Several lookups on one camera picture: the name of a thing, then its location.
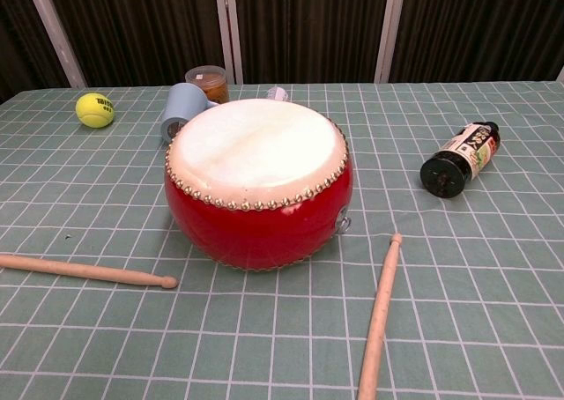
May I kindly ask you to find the dark bottle with printed label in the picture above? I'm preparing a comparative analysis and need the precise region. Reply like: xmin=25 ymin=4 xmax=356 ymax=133
xmin=419 ymin=121 xmax=502 ymax=198

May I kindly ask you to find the yellow tennis ball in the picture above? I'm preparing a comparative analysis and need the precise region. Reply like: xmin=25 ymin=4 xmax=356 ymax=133
xmin=74 ymin=92 xmax=116 ymax=130

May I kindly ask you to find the red drum with white skin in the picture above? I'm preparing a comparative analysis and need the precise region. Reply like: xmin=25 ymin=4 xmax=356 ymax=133
xmin=163 ymin=99 xmax=354 ymax=272

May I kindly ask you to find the light blue plastic mug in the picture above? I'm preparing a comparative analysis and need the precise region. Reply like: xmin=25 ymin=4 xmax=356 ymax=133
xmin=160 ymin=82 xmax=220 ymax=144

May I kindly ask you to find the green checkered tablecloth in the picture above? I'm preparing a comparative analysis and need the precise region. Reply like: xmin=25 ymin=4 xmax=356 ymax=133
xmin=0 ymin=80 xmax=564 ymax=400

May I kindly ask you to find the wooden drumstick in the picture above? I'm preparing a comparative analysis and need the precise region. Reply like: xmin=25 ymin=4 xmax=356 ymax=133
xmin=0 ymin=253 xmax=180 ymax=290
xmin=356 ymin=233 xmax=404 ymax=400

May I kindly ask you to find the white screen frame post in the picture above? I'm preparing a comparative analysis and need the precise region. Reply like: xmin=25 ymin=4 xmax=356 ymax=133
xmin=373 ymin=0 xmax=408 ymax=84
xmin=213 ymin=0 xmax=245 ymax=85
xmin=22 ymin=0 xmax=87 ymax=89

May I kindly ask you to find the clear jar with brown contents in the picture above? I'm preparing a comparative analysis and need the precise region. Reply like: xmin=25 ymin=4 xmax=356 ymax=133
xmin=184 ymin=65 xmax=230 ymax=105

